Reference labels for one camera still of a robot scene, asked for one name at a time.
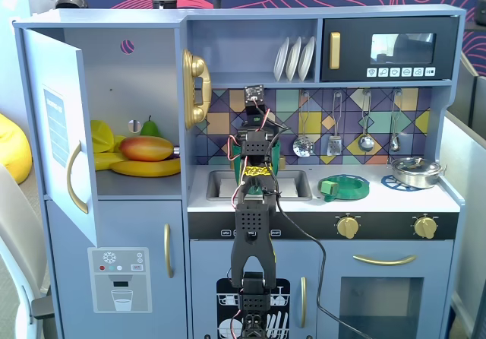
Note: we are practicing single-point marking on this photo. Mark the green printed cup container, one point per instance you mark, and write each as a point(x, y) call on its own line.
point(276, 156)

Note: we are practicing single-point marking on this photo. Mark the red yellow toy mango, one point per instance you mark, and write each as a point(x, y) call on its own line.
point(146, 149)

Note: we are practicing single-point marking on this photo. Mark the yellow toy banana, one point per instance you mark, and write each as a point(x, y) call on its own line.
point(159, 168)

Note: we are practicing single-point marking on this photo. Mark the white office chair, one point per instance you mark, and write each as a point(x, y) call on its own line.
point(15, 221)

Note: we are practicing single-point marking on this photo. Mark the metal slotted spatula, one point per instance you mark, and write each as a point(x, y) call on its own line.
point(334, 145)

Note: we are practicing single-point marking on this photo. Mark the blue toy kitchen unit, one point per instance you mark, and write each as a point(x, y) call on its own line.
point(250, 50)

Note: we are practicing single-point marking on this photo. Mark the steel toy pot with lid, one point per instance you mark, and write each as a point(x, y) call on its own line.
point(415, 173)

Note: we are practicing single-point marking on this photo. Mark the metal ladle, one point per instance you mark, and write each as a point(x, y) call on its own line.
point(366, 143)

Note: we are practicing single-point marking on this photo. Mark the gold toy telephone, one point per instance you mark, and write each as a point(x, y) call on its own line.
point(197, 69)

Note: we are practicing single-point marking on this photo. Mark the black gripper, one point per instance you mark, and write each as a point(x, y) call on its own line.
point(254, 119)

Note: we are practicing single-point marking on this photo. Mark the metal skimmer spoon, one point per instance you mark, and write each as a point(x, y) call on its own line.
point(303, 147)

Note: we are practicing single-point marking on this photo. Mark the black round device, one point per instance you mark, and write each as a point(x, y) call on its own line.
point(70, 0)

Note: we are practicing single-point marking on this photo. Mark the small wrist camera board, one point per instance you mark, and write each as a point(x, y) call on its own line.
point(253, 92)

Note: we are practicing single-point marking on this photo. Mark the blue cabinet door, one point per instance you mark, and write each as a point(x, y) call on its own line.
point(49, 88)

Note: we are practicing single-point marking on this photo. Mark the gold toy faucet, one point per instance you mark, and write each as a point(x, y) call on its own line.
point(282, 163)

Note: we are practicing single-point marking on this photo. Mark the grey toy sink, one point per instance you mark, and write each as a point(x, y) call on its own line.
point(214, 187)

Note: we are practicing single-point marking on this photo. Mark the gold stove knob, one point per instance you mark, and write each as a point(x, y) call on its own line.
point(348, 227)
point(425, 227)

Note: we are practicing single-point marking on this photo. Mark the white toy plate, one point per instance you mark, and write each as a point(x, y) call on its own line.
point(292, 63)
point(280, 63)
point(305, 61)

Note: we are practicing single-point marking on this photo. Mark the green round lid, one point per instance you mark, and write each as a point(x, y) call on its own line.
point(353, 192)

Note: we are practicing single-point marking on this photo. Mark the yellow beanbag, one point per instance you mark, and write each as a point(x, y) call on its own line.
point(13, 149)

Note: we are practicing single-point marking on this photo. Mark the blue round trivet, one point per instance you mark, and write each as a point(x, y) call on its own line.
point(388, 182)

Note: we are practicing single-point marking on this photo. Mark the black cylindrical device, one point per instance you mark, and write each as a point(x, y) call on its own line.
point(165, 2)

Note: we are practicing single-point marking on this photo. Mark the black toy microwave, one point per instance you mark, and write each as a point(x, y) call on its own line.
point(379, 25)

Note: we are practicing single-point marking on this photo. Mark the green toy pear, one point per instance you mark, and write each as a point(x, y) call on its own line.
point(150, 129)

